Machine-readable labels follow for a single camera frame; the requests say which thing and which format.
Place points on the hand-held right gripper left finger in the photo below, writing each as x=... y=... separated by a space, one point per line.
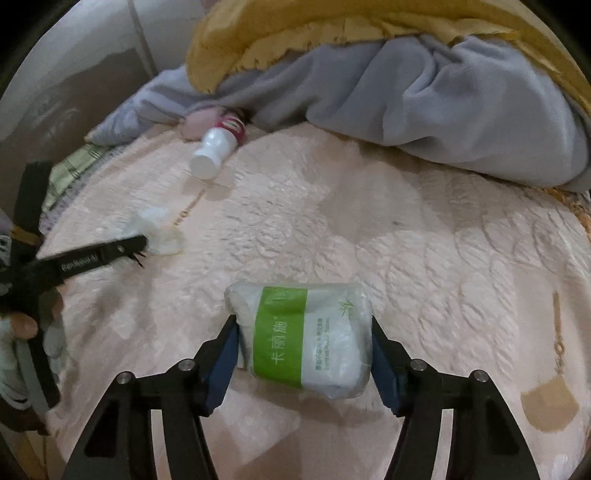
x=221 y=364

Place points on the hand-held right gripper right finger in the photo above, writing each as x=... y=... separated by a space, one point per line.
x=385 y=369

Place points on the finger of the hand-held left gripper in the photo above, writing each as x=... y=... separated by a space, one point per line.
x=101 y=256

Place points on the green and white tissue pack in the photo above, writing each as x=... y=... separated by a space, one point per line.
x=323 y=341

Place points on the person's left hand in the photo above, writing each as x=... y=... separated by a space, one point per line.
x=25 y=325

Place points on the green plaid cloth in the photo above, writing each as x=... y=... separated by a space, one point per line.
x=74 y=170

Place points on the pink embroidered fringed bedspread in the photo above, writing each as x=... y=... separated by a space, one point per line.
x=369 y=230

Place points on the white bottle with red label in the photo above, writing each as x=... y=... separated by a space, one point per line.
x=212 y=147

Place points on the pink cloth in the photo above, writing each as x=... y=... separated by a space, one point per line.
x=198 y=122

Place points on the grey wardrobe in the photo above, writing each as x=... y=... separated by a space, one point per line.
x=69 y=92

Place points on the grey fleece blanket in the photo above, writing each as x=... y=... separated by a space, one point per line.
x=415 y=101

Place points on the yellow ruffled blanket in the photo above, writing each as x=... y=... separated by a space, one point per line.
x=323 y=23

